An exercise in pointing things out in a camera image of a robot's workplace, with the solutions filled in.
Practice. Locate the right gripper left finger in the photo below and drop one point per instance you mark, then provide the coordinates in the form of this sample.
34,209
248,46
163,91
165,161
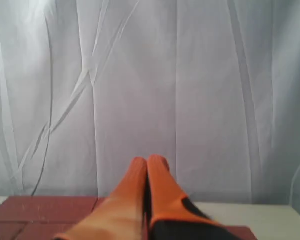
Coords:
121,215

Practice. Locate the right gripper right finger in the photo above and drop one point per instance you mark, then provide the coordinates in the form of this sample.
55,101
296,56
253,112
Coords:
173,215

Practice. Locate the red brick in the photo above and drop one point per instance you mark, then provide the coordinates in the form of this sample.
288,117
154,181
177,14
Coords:
10,231
46,209
40,231

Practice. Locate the white backdrop cloth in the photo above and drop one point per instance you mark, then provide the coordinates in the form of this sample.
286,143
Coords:
211,85

